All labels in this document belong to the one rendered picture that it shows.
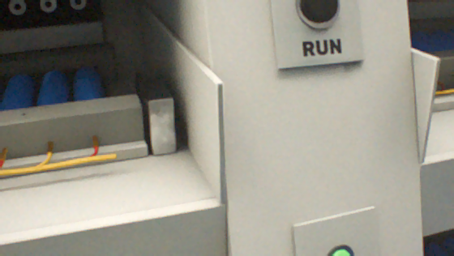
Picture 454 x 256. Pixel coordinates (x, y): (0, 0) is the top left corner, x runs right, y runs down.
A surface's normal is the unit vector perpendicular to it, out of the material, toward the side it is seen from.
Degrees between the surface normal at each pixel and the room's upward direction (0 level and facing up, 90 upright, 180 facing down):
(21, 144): 108
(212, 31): 90
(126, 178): 18
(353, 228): 90
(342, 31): 90
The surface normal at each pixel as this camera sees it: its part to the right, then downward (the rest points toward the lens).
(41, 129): 0.32, 0.37
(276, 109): 0.29, 0.07
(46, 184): -0.01, -0.92
